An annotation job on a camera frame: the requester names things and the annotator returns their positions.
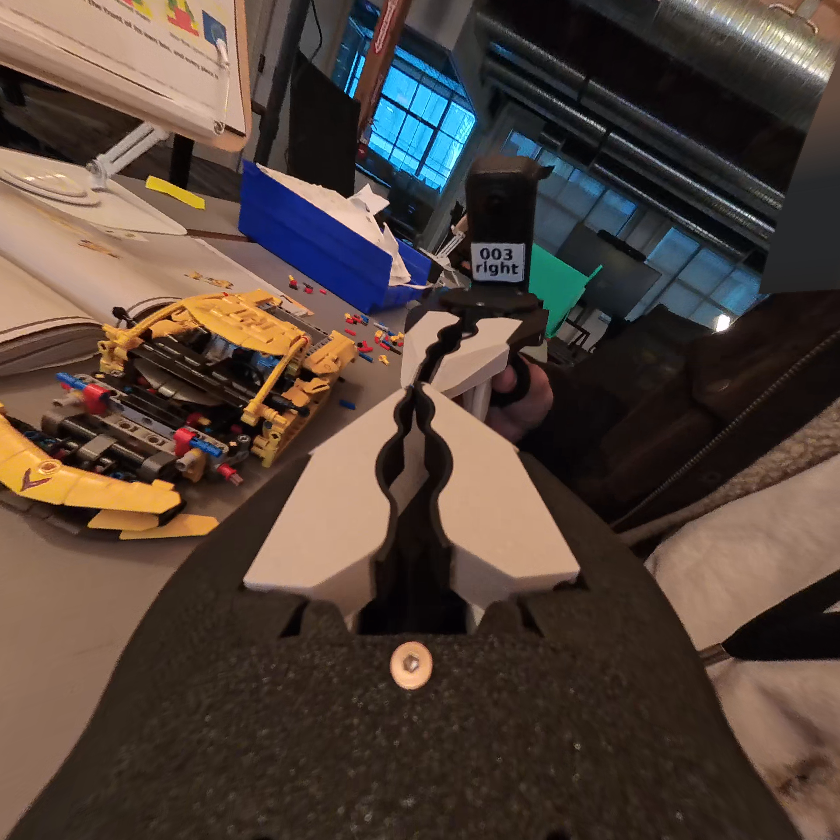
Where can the white crumpled papers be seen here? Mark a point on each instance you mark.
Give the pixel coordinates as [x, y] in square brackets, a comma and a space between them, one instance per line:
[367, 210]

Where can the grey desk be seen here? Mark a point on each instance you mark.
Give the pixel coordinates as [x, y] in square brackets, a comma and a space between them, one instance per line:
[98, 623]

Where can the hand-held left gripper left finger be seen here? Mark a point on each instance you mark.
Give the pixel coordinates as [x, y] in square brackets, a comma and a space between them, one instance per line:
[315, 525]

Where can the silver ventilation duct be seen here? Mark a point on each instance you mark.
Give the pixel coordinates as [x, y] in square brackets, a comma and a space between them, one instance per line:
[754, 46]

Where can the blue storage bin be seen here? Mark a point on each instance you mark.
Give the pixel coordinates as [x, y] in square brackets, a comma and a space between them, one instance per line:
[308, 243]

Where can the scatter of small coloured pins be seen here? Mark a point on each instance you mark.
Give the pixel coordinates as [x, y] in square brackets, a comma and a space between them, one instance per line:
[380, 341]

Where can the person's fleece-lined jacket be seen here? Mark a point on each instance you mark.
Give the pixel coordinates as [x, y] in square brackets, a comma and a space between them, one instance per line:
[754, 472]

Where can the wooden articulated stand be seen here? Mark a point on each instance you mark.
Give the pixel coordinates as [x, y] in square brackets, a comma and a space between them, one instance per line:
[453, 246]

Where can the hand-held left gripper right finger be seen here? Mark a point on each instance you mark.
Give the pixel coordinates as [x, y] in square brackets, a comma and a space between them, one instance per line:
[512, 525]

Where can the yellow paper strip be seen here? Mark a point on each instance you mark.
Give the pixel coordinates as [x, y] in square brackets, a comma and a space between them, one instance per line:
[174, 191]

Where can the brown hanging banner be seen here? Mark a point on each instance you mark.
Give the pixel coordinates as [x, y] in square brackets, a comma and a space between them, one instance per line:
[384, 59]

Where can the person's white sweater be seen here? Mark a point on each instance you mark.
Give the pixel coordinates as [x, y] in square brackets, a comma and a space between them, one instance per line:
[722, 590]

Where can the black monitor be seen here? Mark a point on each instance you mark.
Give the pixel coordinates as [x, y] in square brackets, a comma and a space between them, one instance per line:
[610, 275]

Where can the instruction booklet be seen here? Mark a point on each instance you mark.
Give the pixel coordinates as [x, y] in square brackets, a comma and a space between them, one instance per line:
[65, 289]

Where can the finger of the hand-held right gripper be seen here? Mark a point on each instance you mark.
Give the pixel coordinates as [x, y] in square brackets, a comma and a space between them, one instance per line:
[479, 354]
[417, 341]

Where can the yellow toy brick car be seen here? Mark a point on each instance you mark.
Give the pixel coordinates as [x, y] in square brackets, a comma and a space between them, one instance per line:
[229, 321]

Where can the black upright panel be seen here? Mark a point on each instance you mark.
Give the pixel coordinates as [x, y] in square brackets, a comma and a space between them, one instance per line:
[321, 124]

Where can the person's right hand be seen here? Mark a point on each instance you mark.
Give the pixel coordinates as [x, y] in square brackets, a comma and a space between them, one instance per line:
[535, 413]

